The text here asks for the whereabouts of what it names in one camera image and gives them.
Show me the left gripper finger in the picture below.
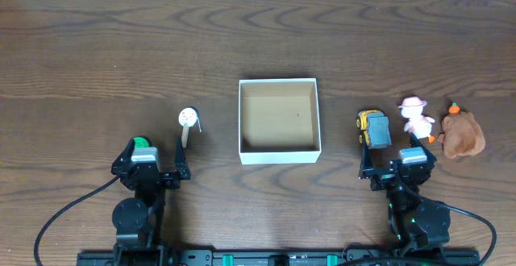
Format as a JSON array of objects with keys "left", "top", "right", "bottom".
[
  {"left": 116, "top": 139, "right": 135, "bottom": 165},
  {"left": 174, "top": 137, "right": 189, "bottom": 172}
]

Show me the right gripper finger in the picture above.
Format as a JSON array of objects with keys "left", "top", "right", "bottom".
[
  {"left": 410, "top": 133, "right": 436, "bottom": 162},
  {"left": 360, "top": 142, "right": 373, "bottom": 172}
]

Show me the pink duck toy with hat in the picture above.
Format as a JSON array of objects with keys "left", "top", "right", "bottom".
[{"left": 398, "top": 96, "right": 436, "bottom": 143}]

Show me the yellow grey toy truck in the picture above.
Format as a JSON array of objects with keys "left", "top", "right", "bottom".
[{"left": 356, "top": 110, "right": 392, "bottom": 149}]

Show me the brown plush with orange top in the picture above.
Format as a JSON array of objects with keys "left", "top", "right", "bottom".
[{"left": 438, "top": 102, "right": 485, "bottom": 159}]

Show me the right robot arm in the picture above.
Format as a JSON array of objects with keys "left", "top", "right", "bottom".
[{"left": 358, "top": 134, "right": 451, "bottom": 256}]

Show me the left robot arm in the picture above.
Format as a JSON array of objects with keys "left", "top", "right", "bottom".
[{"left": 111, "top": 136, "right": 191, "bottom": 266}]

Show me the green round spinner toy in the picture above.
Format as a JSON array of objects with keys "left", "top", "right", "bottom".
[{"left": 132, "top": 135, "right": 152, "bottom": 148}]

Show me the white cardboard box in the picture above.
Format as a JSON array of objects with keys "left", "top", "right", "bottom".
[{"left": 239, "top": 78, "right": 322, "bottom": 165}]

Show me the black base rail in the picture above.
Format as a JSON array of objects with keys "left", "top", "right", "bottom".
[{"left": 76, "top": 248, "right": 481, "bottom": 266}]

